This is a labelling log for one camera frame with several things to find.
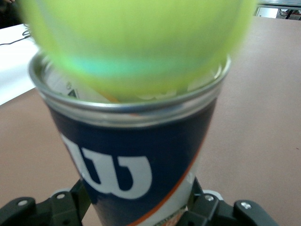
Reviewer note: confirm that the grey metal rack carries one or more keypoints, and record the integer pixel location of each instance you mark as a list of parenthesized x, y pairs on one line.
[(277, 10)]

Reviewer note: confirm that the yellow-green tennis ball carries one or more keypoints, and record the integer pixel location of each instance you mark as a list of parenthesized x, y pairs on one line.
[(131, 42)]

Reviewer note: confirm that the blue white tennis ball can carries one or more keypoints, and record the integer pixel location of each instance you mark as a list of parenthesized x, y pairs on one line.
[(131, 141)]

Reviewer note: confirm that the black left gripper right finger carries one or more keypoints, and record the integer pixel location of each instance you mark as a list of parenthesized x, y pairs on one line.
[(211, 212)]

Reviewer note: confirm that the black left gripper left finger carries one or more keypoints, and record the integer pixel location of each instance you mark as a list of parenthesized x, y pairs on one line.
[(58, 209)]

